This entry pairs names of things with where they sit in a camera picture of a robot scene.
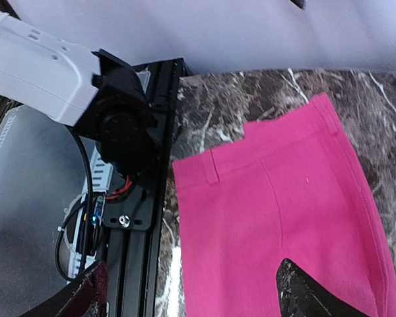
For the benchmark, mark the pink trousers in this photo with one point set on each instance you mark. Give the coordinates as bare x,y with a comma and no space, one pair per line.
292,188

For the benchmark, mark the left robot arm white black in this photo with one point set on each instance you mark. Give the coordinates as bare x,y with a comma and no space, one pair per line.
94,93

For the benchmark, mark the white slotted cable duct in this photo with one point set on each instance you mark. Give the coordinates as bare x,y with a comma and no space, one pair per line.
101,178

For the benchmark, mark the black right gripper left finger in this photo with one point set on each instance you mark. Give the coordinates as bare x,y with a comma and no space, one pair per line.
87,295

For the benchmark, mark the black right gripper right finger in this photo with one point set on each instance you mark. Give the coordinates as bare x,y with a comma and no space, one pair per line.
310,294

